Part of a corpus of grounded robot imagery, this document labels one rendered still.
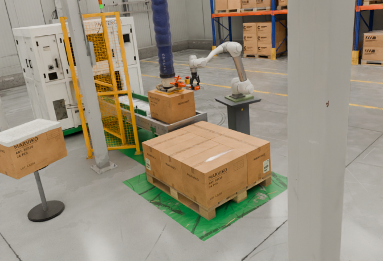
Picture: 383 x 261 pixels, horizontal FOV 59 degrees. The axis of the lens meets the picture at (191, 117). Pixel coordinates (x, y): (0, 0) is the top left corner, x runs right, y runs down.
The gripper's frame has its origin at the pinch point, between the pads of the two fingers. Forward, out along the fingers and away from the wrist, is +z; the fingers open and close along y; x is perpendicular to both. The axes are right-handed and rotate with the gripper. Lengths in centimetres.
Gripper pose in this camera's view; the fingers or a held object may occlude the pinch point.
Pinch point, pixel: (195, 87)
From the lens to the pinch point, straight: 444.8
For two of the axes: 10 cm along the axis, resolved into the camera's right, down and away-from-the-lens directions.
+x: 6.3, 2.0, -7.5
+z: 0.9, 9.4, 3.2
